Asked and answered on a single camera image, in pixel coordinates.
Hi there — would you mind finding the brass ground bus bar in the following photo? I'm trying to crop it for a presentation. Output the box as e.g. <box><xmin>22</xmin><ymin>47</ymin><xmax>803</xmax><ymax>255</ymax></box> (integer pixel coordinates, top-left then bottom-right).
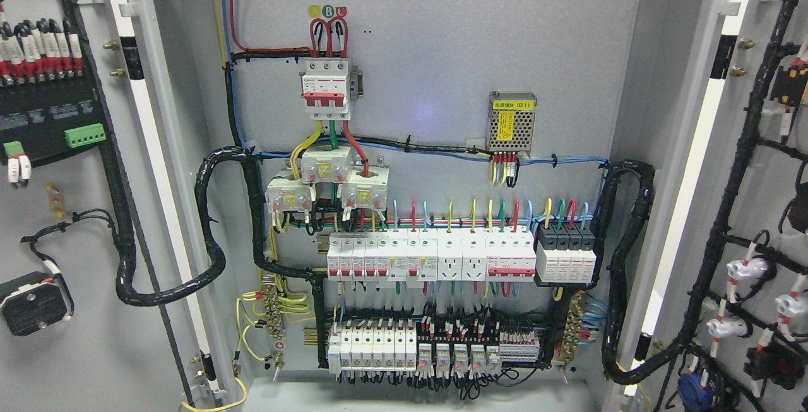
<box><xmin>560</xmin><ymin>291</ymin><xmax>584</xmax><ymax>364</ymax></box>

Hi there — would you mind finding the white socket breaker row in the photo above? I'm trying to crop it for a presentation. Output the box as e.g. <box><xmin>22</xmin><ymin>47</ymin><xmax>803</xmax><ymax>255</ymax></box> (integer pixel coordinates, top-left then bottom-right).
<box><xmin>326</xmin><ymin>228</ymin><xmax>536</xmax><ymax>285</ymax></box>

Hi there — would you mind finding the perforated metal power supply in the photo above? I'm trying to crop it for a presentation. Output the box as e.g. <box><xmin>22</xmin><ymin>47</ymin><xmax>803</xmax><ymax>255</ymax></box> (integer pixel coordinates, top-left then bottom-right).
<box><xmin>488</xmin><ymin>91</ymin><xmax>537</xmax><ymax>153</ymax></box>

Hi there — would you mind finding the black surge protector block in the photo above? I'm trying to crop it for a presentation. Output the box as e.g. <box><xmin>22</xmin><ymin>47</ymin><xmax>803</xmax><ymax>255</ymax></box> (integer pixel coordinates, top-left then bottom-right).
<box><xmin>535</xmin><ymin>223</ymin><xmax>597</xmax><ymax>290</ymax></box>

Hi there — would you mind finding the white current transformer cluster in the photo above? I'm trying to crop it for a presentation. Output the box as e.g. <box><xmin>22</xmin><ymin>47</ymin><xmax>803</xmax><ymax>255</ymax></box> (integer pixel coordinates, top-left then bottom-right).
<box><xmin>265</xmin><ymin>145</ymin><xmax>389</xmax><ymax>216</ymax></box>

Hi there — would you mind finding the black cable loom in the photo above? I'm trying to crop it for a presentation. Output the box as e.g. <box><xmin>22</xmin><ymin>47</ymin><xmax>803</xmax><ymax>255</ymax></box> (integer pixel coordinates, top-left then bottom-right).
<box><xmin>116</xmin><ymin>146</ymin><xmax>326</xmax><ymax>307</ymax></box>
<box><xmin>593</xmin><ymin>159</ymin><xmax>657</xmax><ymax>386</ymax></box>

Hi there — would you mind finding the white rotary selector switch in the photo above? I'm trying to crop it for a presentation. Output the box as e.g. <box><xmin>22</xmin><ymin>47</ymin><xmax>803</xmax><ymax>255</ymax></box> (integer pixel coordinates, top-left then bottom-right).
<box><xmin>1</xmin><ymin>271</ymin><xmax>74</xmax><ymax>336</ymax></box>

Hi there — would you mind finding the grey cabinet door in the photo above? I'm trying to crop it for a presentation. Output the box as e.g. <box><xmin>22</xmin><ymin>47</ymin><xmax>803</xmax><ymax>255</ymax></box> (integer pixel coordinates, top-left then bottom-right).
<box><xmin>2</xmin><ymin>0</ymin><xmax>211</xmax><ymax>411</ymax></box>
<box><xmin>595</xmin><ymin>0</ymin><xmax>806</xmax><ymax>411</ymax></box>

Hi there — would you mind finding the relay terminal block row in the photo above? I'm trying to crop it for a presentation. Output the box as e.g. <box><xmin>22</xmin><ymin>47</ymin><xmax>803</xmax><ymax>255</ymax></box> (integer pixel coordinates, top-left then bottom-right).
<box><xmin>327</xmin><ymin>310</ymin><xmax>542</xmax><ymax>384</ymax></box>

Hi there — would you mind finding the black digital power meter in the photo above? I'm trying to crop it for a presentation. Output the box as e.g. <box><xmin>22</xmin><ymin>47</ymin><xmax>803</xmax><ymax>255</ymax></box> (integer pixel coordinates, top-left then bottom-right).
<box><xmin>1</xmin><ymin>18</ymin><xmax>107</xmax><ymax>165</ymax></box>

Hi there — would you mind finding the black left cable loom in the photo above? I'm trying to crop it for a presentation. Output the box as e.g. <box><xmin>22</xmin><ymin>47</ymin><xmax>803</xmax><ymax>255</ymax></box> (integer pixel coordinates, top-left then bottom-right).
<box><xmin>116</xmin><ymin>146</ymin><xmax>326</xmax><ymax>307</ymax></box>

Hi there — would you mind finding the white red main breaker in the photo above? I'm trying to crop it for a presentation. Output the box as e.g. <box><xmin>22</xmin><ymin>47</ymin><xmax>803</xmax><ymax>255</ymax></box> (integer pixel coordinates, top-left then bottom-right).
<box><xmin>300</xmin><ymin>58</ymin><xmax>362</xmax><ymax>122</ymax></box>

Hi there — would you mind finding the black right cable loom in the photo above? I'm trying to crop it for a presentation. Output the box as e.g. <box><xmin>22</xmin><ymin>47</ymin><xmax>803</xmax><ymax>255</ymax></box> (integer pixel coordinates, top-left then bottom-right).
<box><xmin>593</xmin><ymin>159</ymin><xmax>657</xmax><ymax>386</ymax></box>

